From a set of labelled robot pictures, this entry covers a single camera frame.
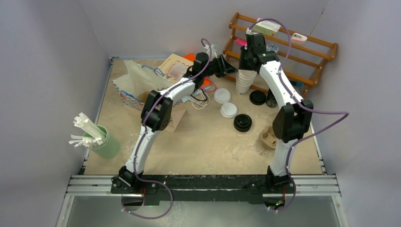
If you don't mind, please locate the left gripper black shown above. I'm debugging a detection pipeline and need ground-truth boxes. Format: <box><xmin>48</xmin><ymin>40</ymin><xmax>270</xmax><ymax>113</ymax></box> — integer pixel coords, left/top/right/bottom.
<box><xmin>202</xmin><ymin>55</ymin><xmax>237</xmax><ymax>79</ymax></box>

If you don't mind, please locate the checkered paper bakery bag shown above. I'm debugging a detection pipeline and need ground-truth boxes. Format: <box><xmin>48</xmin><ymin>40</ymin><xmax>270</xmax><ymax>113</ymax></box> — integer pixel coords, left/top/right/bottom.
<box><xmin>112</xmin><ymin>60</ymin><xmax>173</xmax><ymax>114</ymax></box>

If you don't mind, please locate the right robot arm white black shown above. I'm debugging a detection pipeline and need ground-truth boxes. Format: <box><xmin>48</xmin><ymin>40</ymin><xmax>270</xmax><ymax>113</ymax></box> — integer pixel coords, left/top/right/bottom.
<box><xmin>239</xmin><ymin>34</ymin><xmax>314</xmax><ymax>192</ymax></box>

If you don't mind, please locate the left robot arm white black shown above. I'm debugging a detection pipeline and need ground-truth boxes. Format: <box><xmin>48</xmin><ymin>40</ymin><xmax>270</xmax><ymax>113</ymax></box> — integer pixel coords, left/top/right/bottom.
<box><xmin>118</xmin><ymin>52</ymin><xmax>238</xmax><ymax>193</ymax></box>

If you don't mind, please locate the blue white jar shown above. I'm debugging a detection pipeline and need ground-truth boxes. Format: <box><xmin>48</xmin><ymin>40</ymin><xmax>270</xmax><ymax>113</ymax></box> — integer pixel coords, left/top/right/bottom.
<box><xmin>266</xmin><ymin>44</ymin><xmax>279</xmax><ymax>54</ymax></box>

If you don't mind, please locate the pink highlighter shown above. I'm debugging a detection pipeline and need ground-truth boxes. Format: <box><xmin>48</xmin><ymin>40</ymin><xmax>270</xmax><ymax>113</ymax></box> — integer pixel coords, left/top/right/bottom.
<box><xmin>235</xmin><ymin>38</ymin><xmax>247</xmax><ymax>46</ymax></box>

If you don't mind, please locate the orange paper bag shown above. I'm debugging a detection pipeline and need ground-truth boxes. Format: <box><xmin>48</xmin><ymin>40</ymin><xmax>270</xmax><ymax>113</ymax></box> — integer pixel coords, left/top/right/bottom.
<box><xmin>183</xmin><ymin>52</ymin><xmax>217</xmax><ymax>88</ymax></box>

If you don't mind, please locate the stack of white paper cups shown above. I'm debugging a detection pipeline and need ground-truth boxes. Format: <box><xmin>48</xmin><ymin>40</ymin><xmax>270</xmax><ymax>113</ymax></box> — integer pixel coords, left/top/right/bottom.
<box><xmin>235</xmin><ymin>70</ymin><xmax>257</xmax><ymax>95</ymax></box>

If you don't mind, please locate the white cup lid upper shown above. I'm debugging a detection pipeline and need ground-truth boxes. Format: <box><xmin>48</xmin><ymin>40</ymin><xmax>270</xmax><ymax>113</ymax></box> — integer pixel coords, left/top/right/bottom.
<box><xmin>214</xmin><ymin>88</ymin><xmax>231</xmax><ymax>104</ymax></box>

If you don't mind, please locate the white cup lid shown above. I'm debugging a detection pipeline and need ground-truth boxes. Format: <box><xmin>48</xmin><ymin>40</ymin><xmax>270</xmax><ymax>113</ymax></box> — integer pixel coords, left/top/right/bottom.
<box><xmin>214</xmin><ymin>88</ymin><xmax>231</xmax><ymax>104</ymax></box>
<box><xmin>220</xmin><ymin>102</ymin><xmax>238</xmax><ymax>119</ymax></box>

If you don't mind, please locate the white green box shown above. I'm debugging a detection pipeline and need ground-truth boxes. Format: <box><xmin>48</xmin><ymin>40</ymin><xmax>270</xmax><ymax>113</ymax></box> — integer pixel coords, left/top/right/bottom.
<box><xmin>252</xmin><ymin>18</ymin><xmax>281</xmax><ymax>37</ymax></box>

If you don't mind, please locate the cakes recipe book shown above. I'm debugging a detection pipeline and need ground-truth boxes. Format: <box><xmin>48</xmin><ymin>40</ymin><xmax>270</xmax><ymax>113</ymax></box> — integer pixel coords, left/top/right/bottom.
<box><xmin>158</xmin><ymin>54</ymin><xmax>193</xmax><ymax>84</ymax></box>

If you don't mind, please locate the black flat lid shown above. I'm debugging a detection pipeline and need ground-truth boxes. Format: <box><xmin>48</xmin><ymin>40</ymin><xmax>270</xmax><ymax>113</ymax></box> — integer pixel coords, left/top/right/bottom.
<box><xmin>249</xmin><ymin>90</ymin><xmax>266</xmax><ymax>105</ymax></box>

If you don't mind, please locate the white cup lid lower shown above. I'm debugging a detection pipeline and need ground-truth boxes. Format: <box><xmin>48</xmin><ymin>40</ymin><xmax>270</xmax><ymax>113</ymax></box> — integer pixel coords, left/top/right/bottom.
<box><xmin>220</xmin><ymin>102</ymin><xmax>238</xmax><ymax>119</ymax></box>

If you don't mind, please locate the pink white tape dispenser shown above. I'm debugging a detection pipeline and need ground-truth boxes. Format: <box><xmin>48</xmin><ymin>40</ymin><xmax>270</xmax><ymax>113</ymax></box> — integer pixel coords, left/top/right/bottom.
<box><xmin>291</xmin><ymin>33</ymin><xmax>308</xmax><ymax>45</ymax></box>

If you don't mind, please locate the black paper cup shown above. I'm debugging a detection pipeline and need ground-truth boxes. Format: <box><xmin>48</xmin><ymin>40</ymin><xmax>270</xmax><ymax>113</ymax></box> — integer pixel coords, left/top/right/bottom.
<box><xmin>266</xmin><ymin>89</ymin><xmax>277</xmax><ymax>108</ymax></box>

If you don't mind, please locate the wooden shelf rack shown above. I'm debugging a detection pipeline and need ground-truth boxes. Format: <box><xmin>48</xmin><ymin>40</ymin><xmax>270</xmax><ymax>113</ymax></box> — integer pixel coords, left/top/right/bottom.
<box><xmin>223</xmin><ymin>12</ymin><xmax>338</xmax><ymax>97</ymax></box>

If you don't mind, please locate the black blue marker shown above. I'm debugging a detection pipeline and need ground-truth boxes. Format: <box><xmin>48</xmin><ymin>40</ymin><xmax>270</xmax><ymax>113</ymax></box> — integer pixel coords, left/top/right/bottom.
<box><xmin>290</xmin><ymin>80</ymin><xmax>304</xmax><ymax>87</ymax></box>

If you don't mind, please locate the stack of black lids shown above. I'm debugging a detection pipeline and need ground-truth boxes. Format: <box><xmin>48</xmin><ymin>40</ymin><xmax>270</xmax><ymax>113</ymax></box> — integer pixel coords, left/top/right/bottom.
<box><xmin>234</xmin><ymin>114</ymin><xmax>252</xmax><ymax>132</ymax></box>

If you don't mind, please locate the green cup holder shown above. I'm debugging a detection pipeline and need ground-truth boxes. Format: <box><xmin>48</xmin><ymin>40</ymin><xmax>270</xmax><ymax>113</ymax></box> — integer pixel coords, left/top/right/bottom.
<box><xmin>89</xmin><ymin>125</ymin><xmax>121</xmax><ymax>159</ymax></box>

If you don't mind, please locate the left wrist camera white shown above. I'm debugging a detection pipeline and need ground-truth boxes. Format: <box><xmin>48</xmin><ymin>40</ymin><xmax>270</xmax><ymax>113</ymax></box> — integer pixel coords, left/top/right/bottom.
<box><xmin>204</xmin><ymin>42</ymin><xmax>219</xmax><ymax>61</ymax></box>

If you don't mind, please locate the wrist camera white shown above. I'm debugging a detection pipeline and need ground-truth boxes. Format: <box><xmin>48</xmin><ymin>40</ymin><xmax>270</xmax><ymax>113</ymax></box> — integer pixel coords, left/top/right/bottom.
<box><xmin>204</xmin><ymin>42</ymin><xmax>219</xmax><ymax>61</ymax></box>
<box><xmin>245</xmin><ymin>28</ymin><xmax>253</xmax><ymax>35</ymax></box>

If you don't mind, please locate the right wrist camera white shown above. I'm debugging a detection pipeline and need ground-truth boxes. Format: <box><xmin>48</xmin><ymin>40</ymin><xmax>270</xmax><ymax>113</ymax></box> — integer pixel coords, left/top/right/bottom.
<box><xmin>245</xmin><ymin>28</ymin><xmax>253</xmax><ymax>35</ymax></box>

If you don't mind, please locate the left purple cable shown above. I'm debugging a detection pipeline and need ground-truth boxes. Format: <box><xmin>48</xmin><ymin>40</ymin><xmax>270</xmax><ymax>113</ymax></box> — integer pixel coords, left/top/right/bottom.
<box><xmin>120</xmin><ymin>38</ymin><xmax>213</xmax><ymax>220</ymax></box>

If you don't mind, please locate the purple cable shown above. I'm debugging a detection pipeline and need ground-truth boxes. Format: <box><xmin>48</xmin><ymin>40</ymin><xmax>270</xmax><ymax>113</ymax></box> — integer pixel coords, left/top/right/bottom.
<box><xmin>247</xmin><ymin>18</ymin><xmax>350</xmax><ymax>214</ymax></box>
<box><xmin>120</xmin><ymin>38</ymin><xmax>213</xmax><ymax>220</ymax></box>

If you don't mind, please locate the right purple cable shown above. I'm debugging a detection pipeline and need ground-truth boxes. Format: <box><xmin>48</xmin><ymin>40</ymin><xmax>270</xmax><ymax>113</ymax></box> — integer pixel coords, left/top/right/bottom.
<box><xmin>247</xmin><ymin>18</ymin><xmax>350</xmax><ymax>214</ymax></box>

